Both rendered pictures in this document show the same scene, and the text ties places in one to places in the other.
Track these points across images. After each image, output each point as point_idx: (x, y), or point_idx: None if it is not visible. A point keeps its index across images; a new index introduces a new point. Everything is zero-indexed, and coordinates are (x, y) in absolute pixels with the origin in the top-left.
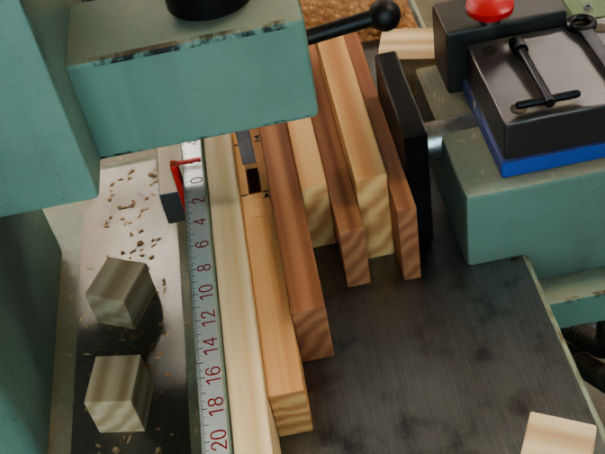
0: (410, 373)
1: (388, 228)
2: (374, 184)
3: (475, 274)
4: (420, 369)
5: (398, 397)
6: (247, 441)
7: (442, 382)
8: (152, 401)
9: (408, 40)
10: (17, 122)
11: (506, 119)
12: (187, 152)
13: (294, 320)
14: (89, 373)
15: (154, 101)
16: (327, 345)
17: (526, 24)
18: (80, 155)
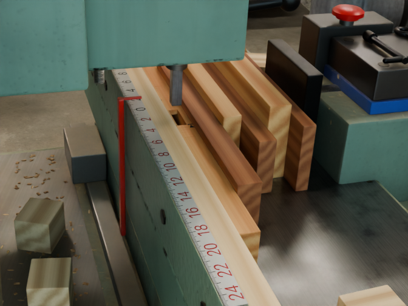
0: (319, 243)
1: (283, 153)
2: (282, 112)
3: (346, 189)
4: (326, 240)
5: (315, 257)
6: (232, 254)
7: (345, 248)
8: (74, 302)
9: (265, 59)
10: (47, 7)
11: (377, 68)
12: (128, 95)
13: (238, 192)
14: (14, 282)
15: (135, 26)
16: (255, 221)
17: (369, 29)
18: (85, 47)
